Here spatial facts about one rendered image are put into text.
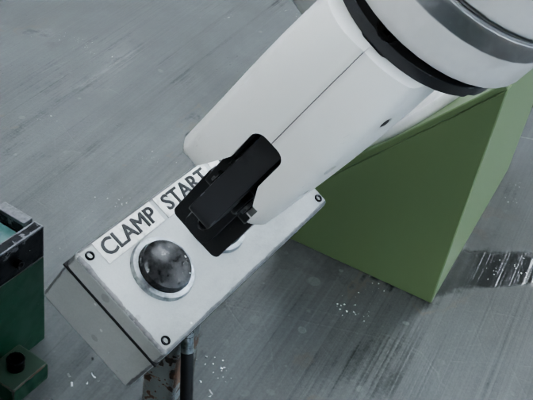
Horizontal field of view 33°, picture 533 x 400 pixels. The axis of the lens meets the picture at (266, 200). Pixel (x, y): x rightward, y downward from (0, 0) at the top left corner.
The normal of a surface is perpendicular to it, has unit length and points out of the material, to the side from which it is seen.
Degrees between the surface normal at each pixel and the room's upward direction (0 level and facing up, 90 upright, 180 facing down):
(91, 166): 0
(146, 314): 28
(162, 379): 90
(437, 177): 90
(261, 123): 87
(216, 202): 78
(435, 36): 97
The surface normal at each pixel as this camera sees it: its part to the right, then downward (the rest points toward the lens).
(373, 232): -0.47, 0.49
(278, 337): 0.15, -0.78
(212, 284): 0.51, -0.49
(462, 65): -0.08, 0.79
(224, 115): -0.61, 0.31
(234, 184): -0.40, 0.33
